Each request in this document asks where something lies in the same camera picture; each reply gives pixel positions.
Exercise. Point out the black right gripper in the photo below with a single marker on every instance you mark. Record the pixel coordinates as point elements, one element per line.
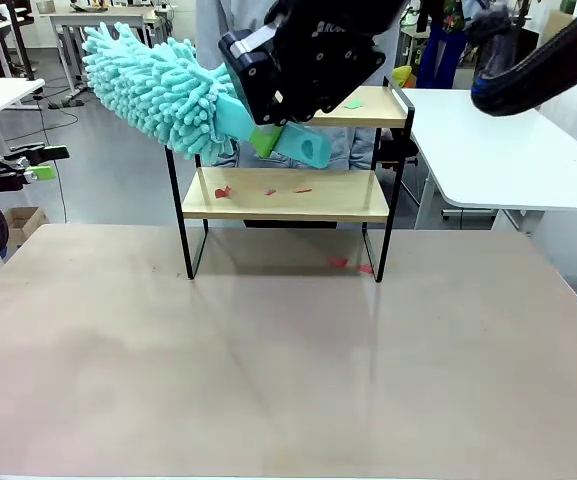
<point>333,25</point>

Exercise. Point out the teal chenille duster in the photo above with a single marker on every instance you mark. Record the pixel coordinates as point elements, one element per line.
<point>158,90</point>

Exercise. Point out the two-tier wood metal shelf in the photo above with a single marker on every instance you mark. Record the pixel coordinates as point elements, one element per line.
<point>288,195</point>

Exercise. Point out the open cardboard box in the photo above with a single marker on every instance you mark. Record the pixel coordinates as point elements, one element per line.
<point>23,222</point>

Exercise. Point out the green paper scrap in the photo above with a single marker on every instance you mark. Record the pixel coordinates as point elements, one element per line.
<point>353,104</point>

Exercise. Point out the person in grey hoodie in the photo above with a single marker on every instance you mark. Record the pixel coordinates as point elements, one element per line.
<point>363,145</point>

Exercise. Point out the orange paper scrap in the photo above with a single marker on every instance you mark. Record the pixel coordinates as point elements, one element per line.
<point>303,190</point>

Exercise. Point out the yellow green bag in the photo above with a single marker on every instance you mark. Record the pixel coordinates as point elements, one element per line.
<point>403,76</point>

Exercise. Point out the person in blue trousers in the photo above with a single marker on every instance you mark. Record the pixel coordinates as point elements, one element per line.
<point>440,55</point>

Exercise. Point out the large white curved table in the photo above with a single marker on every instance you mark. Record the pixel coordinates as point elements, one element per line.
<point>493,150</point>

